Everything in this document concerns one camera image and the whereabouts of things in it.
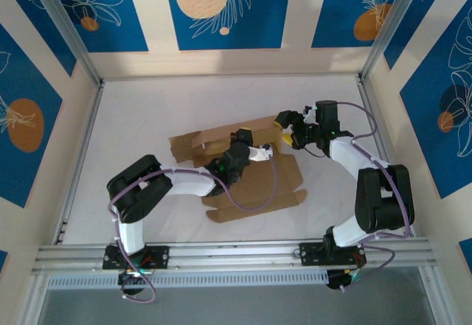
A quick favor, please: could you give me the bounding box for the brown cardboard box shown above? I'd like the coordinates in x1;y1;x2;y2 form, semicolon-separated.
168;115;308;224

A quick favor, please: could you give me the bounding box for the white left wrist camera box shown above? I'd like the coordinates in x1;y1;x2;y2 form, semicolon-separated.
249;143;276;163

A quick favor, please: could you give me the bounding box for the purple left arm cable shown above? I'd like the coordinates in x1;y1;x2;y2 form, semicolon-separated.
106;154;278;303

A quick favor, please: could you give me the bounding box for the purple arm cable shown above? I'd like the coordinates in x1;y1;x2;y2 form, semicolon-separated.
106;154;278;303
337;100;414;285

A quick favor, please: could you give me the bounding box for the aluminium table side rail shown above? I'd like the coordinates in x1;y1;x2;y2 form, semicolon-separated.
355;75;417;238
53;80;106;247

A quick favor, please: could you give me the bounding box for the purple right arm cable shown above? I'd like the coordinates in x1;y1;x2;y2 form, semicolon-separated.
337;100;414;285

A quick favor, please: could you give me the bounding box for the aluminium mounting rail beam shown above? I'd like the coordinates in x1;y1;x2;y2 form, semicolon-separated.
31;237;440;276

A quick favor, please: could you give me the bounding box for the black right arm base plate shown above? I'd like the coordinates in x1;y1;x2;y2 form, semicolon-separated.
299;241;368;267

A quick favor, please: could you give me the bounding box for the grey slotted cable duct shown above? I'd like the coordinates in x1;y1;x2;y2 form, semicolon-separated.
46;270;329;290

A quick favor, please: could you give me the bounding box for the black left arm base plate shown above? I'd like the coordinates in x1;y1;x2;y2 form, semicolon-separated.
103;245;170;270

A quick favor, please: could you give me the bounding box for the aluminium frame post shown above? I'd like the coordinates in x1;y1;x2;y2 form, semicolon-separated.
359;0;432;83
18;275;51;325
25;0;103;86
418;265;449;325

